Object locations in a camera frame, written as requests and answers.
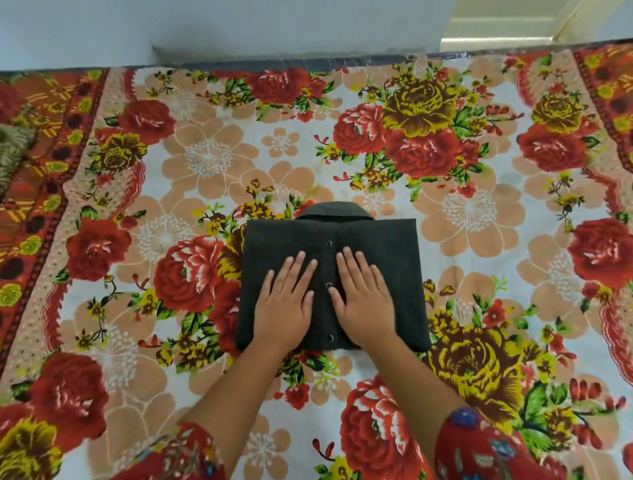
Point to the person's right forearm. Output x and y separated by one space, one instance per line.
410 390

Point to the red floral sleeve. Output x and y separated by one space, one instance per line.
487 452
173 457

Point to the person's left forearm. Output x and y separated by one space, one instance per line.
237 395

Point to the dark green shirt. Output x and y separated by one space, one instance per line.
395 277

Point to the red floral right sleeve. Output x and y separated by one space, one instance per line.
487 452

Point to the person's left middle finger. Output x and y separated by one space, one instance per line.
293 271

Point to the person's left hand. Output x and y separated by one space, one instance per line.
282 316

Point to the olive fuzzy blanket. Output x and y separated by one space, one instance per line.
11 148

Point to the person's left little finger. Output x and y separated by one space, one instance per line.
266 287

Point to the floral bed sheet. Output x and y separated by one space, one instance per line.
198 163

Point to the person's right thumb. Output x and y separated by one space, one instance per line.
337 302

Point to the person's right middle finger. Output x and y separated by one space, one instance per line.
353 267

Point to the person's right little finger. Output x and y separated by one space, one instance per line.
381 282

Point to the person's left thumb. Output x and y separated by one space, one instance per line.
308 306

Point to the red floral left sleeve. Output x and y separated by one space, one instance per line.
173 457

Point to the person's right hand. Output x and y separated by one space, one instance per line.
365 309

